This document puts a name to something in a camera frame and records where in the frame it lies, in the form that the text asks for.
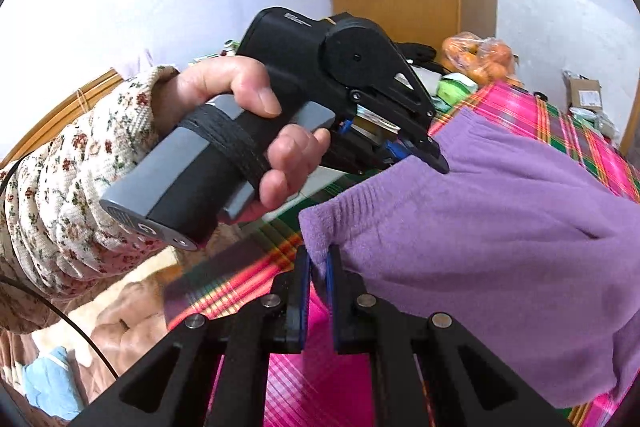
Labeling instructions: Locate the black cable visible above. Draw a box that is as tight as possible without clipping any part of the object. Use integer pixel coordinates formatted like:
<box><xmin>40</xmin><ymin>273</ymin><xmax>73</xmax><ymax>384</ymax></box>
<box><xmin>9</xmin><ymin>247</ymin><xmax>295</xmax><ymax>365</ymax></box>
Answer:
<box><xmin>0</xmin><ymin>157</ymin><xmax>121</xmax><ymax>380</ymax></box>

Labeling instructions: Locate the purple fleece garment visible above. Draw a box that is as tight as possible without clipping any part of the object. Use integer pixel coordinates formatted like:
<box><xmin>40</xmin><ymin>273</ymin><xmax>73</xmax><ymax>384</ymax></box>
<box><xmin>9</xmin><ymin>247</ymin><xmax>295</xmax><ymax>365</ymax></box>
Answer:
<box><xmin>298</xmin><ymin>107</ymin><xmax>640</xmax><ymax>410</ymax></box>

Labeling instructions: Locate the pink green plaid bed sheet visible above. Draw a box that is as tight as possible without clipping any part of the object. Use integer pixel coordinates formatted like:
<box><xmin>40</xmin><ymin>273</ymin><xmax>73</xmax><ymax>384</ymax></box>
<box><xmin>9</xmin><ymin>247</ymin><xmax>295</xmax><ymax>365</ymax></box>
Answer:
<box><xmin>162</xmin><ymin>82</ymin><xmax>640</xmax><ymax>427</ymax></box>

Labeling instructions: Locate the person's left forearm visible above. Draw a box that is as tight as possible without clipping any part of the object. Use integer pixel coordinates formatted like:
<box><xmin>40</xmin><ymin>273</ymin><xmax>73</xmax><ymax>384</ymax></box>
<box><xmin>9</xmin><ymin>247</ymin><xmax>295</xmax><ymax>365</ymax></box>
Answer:
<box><xmin>0</xmin><ymin>66</ymin><xmax>181</xmax><ymax>334</ymax></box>

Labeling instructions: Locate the black cloth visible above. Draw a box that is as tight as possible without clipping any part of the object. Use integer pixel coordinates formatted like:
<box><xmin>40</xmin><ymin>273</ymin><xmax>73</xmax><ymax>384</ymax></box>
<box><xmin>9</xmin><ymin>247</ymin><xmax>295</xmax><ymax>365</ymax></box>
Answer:
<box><xmin>400</xmin><ymin>42</ymin><xmax>446</xmax><ymax>72</ymax></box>

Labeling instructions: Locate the light blue cloth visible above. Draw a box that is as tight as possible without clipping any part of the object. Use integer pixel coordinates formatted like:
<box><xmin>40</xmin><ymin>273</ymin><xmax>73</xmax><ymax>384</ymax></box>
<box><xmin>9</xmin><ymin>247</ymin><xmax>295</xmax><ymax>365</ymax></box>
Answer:
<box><xmin>22</xmin><ymin>347</ymin><xmax>86</xmax><ymax>420</ymax></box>

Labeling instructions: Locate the bag of oranges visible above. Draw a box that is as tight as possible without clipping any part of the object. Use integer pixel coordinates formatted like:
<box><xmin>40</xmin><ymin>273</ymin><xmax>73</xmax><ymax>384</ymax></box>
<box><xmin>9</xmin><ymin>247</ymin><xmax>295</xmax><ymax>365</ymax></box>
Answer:
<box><xmin>442</xmin><ymin>32</ymin><xmax>518</xmax><ymax>88</ymax></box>

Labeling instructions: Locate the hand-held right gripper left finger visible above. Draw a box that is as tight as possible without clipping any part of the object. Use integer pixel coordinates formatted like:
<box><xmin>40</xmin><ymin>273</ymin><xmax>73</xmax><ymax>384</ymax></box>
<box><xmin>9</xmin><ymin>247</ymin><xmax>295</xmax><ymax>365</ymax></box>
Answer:
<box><xmin>70</xmin><ymin>244</ymin><xmax>314</xmax><ymax>427</ymax></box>

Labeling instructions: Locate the person's left hand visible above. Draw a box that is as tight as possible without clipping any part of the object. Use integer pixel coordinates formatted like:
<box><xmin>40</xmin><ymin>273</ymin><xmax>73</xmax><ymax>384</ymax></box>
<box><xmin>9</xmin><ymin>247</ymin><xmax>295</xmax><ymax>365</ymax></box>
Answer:
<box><xmin>151</xmin><ymin>55</ymin><xmax>333</xmax><ymax>225</ymax></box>

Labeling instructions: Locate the brown cardboard box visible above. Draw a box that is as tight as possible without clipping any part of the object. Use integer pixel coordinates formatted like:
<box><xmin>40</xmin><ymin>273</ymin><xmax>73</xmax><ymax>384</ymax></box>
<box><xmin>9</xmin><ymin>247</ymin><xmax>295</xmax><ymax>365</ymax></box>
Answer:
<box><xmin>562</xmin><ymin>69</ymin><xmax>604</xmax><ymax>112</ymax></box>

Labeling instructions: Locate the brown blanket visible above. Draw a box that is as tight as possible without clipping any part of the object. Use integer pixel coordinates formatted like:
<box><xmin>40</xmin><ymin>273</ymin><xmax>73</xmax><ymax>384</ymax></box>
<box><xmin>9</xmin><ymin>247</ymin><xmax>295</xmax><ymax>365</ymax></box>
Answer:
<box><xmin>0</xmin><ymin>252</ymin><xmax>182</xmax><ymax>427</ymax></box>

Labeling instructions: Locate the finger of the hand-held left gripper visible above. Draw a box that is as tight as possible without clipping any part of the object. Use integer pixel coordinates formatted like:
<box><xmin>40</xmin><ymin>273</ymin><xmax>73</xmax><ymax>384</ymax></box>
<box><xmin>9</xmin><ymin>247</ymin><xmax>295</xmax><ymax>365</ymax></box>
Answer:
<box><xmin>319</xmin><ymin>126</ymin><xmax>417</xmax><ymax>174</ymax></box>
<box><xmin>349</xmin><ymin>56</ymin><xmax>451</xmax><ymax>174</ymax></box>

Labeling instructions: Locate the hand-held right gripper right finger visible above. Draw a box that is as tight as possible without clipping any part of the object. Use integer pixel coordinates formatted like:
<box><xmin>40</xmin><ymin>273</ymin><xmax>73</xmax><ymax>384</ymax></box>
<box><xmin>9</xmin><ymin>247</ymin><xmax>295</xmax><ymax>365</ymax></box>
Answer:
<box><xmin>325</xmin><ymin>244</ymin><xmax>571</xmax><ymax>427</ymax></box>

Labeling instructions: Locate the wooden bed rail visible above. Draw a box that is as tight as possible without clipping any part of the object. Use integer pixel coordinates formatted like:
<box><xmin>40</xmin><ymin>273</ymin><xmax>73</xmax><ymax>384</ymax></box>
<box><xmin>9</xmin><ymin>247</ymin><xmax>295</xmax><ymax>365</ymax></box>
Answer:
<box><xmin>0</xmin><ymin>67</ymin><xmax>126</xmax><ymax>168</ymax></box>

